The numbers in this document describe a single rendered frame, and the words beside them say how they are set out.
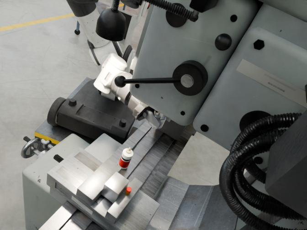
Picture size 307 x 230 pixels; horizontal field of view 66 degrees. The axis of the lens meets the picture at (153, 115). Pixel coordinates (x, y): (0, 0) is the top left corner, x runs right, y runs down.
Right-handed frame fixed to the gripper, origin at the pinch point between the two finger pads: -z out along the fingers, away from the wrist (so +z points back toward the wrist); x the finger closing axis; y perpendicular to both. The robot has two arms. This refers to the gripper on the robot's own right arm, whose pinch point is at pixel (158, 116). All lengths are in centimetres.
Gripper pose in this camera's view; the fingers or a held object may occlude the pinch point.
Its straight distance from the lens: 72.6
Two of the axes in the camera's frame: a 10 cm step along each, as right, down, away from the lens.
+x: 6.4, -3.3, 6.9
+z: -7.0, -6.2, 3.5
